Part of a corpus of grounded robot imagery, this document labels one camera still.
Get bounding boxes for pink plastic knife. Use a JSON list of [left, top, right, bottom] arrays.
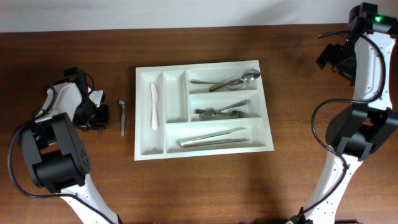
[[150, 83, 159, 129]]

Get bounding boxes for steel tablespoon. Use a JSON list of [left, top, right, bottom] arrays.
[[190, 79, 245, 90], [209, 69, 261, 92]]

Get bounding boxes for steel kitchen tongs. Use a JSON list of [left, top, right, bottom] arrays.
[[177, 128, 249, 148]]

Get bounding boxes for steel fork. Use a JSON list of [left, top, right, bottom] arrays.
[[198, 100, 251, 121], [193, 109, 249, 118]]

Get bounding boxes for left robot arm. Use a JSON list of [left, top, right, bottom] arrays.
[[12, 67, 121, 223]]

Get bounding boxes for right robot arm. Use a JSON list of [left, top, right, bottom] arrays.
[[288, 2, 397, 223]]

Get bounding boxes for white plastic cutlery tray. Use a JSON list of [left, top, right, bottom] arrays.
[[135, 60, 274, 161]]

